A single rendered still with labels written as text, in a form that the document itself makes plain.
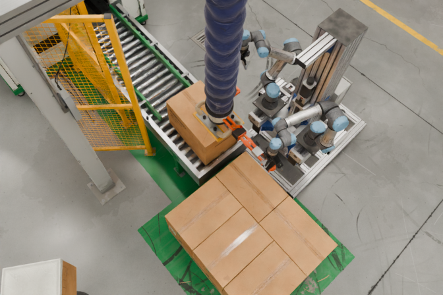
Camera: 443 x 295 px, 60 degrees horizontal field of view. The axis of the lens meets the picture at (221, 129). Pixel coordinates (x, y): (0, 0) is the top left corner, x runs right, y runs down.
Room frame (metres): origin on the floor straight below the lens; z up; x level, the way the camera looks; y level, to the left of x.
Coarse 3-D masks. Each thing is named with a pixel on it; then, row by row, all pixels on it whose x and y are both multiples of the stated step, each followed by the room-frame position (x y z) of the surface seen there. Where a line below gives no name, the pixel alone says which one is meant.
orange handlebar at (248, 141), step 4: (236, 92) 1.79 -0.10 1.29; (228, 116) 1.55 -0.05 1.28; (224, 120) 1.51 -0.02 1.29; (228, 124) 1.47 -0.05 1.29; (232, 128) 1.44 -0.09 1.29; (244, 136) 1.38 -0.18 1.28; (244, 140) 1.34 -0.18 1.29; (248, 140) 1.34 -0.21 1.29; (248, 144) 1.31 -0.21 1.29; (252, 144) 1.32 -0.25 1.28; (260, 160) 1.19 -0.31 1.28
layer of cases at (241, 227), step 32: (224, 192) 1.16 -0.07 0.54; (256, 192) 1.18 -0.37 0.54; (192, 224) 0.85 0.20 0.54; (224, 224) 0.87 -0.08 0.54; (256, 224) 0.89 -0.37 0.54; (288, 224) 0.91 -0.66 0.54; (192, 256) 0.63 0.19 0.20; (224, 256) 0.59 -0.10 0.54; (256, 256) 0.61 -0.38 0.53; (288, 256) 0.63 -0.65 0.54; (320, 256) 0.65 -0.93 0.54; (224, 288) 0.33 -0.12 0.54; (256, 288) 0.35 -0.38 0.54; (288, 288) 0.37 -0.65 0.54
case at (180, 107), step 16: (176, 96) 1.92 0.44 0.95; (192, 96) 1.93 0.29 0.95; (176, 112) 1.75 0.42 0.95; (192, 112) 1.76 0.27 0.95; (176, 128) 1.77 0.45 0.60; (192, 128) 1.60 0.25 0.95; (224, 128) 1.62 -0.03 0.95; (192, 144) 1.56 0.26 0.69; (208, 144) 1.45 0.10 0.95; (224, 144) 1.57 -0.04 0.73; (208, 160) 1.44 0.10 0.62
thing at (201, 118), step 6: (192, 114) 1.62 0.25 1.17; (204, 114) 1.62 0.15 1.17; (198, 120) 1.56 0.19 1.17; (204, 120) 1.56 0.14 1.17; (204, 126) 1.51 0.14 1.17; (216, 126) 1.51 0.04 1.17; (210, 132) 1.45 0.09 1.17; (216, 132) 1.46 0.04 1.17; (222, 132) 1.46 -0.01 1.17; (216, 138) 1.40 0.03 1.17; (222, 138) 1.41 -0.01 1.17
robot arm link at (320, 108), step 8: (320, 104) 1.48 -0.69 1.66; (328, 104) 1.48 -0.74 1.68; (336, 104) 1.49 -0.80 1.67; (304, 112) 1.43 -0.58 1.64; (312, 112) 1.43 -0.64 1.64; (320, 112) 1.44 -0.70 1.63; (280, 120) 1.36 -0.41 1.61; (288, 120) 1.36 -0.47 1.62; (296, 120) 1.37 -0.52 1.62; (304, 120) 1.38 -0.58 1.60; (280, 128) 1.29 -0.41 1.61
